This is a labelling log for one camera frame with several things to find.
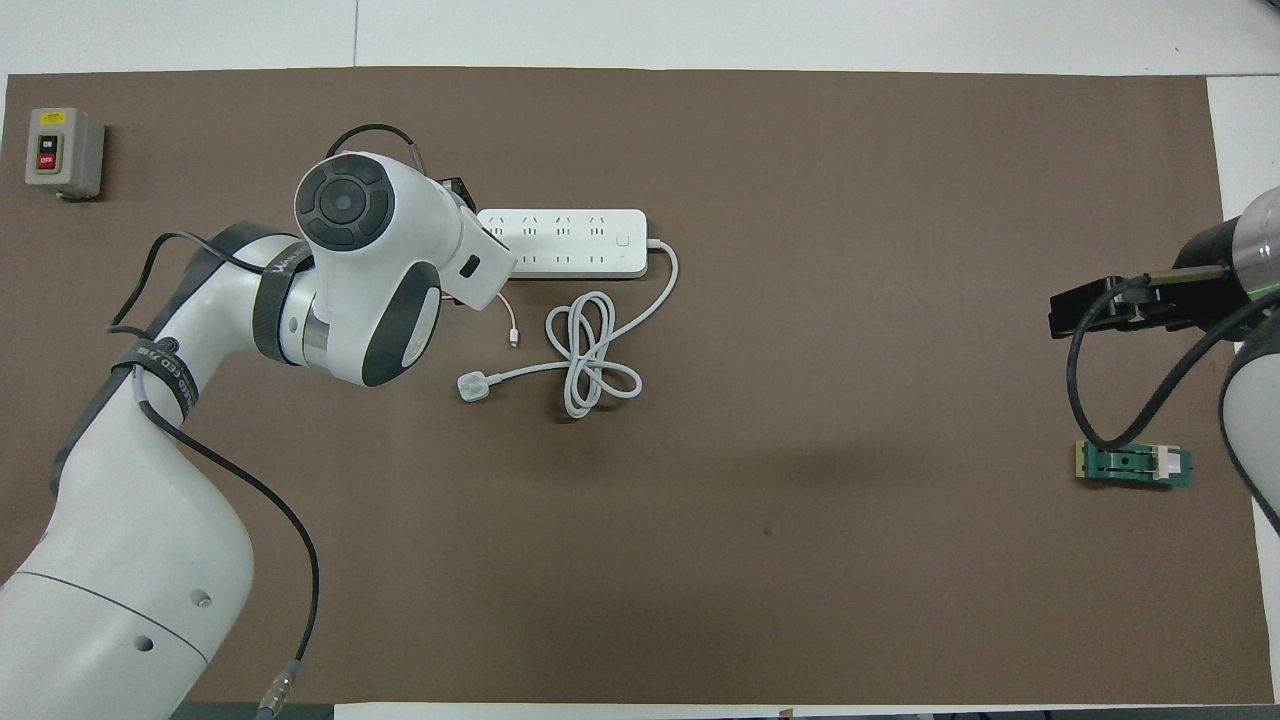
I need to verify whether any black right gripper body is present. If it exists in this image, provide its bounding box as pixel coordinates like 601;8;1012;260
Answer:
1140;220;1246;301

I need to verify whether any white power strip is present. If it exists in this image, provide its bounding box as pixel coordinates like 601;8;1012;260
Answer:
476;207;649;280

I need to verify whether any brown table mat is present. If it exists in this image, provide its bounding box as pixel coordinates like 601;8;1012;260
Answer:
0;67;1276;706

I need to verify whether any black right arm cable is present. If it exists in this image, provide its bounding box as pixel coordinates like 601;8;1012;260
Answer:
1065;270;1280;451

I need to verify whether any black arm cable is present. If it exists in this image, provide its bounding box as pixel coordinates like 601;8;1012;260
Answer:
108;123;426;719
1065;270;1280;451

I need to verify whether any green knife switch yellow base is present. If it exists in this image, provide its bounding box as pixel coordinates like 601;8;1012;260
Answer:
1075;440;1193;491

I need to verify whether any white power strip cord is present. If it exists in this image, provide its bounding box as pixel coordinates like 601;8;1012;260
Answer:
485;238;681;421

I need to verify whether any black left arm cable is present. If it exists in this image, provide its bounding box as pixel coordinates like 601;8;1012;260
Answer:
108;123;426;719

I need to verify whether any grey on-off switch box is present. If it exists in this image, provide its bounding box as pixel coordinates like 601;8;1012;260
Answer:
25;107;106;199

